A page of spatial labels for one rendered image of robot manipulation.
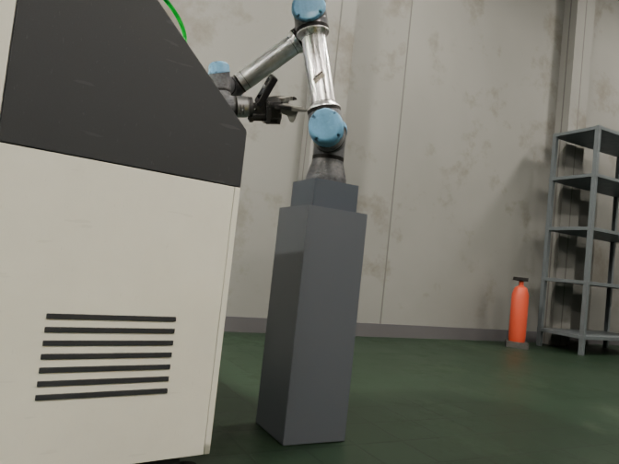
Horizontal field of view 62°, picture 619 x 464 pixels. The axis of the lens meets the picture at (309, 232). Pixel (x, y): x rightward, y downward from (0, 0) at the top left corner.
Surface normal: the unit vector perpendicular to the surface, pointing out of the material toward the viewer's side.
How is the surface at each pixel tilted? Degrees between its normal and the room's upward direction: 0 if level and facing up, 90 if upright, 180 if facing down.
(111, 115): 90
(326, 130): 97
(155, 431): 90
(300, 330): 90
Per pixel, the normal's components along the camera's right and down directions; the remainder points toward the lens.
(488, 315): 0.47, 0.00
